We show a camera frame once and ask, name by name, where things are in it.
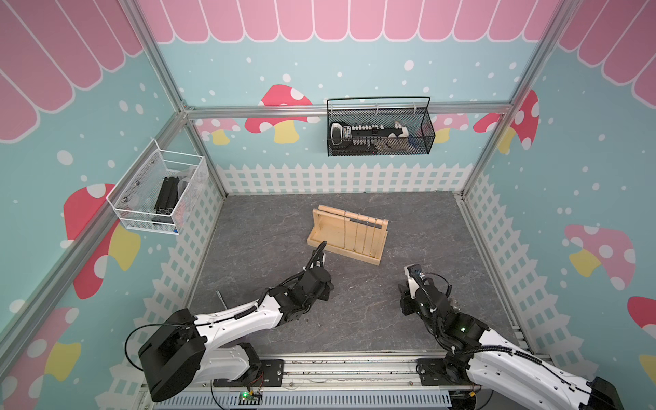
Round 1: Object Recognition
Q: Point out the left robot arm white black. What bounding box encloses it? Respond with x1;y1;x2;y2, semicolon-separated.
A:
132;242;334;402

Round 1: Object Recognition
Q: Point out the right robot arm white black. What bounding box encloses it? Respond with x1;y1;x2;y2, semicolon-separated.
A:
399;264;624;409

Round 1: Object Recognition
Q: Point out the wooden jewelry display stand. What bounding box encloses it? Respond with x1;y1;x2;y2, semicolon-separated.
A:
307;205;389;266

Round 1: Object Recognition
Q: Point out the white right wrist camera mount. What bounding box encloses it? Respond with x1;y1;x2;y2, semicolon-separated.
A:
405;264;425;287

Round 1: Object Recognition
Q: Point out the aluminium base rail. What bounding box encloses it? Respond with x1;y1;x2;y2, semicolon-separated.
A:
137;350;565;410

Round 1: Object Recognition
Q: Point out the black wire mesh basket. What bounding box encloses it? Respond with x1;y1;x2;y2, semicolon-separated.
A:
326;97;436;156

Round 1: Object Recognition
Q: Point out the white wire basket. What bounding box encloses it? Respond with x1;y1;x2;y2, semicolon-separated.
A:
106;140;209;235

